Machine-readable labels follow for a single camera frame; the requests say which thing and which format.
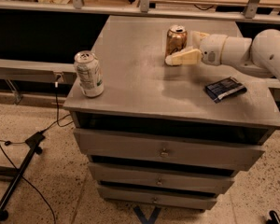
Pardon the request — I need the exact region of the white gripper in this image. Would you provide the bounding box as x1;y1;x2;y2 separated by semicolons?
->
165;31;227;66

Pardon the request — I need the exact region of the orange soda can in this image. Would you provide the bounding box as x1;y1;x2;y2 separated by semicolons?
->
165;24;188;56

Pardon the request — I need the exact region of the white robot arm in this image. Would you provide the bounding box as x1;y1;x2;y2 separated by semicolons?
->
165;29;280;82

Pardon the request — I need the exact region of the white green soda can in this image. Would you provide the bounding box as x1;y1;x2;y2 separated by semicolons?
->
74;50;104;98

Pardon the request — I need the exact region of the dark blue snack packet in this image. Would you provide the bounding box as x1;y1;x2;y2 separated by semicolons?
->
204;77;247;103

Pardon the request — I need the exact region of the grey drawer cabinet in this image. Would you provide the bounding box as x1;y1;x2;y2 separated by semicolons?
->
64;16;280;210

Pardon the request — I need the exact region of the grey side bench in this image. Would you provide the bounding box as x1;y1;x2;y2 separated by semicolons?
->
0;59;77;84

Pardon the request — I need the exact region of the black stand leg with wheels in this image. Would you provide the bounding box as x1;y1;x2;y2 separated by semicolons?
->
0;132;45;221

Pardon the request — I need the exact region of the black object bottom right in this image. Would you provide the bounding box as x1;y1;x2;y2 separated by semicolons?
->
266;210;280;224

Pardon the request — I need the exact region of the grey metal shelf rail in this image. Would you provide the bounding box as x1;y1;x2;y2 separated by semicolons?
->
0;0;280;24

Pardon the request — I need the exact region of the black cable on floor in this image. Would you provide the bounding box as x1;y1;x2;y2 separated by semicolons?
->
0;81;75;224

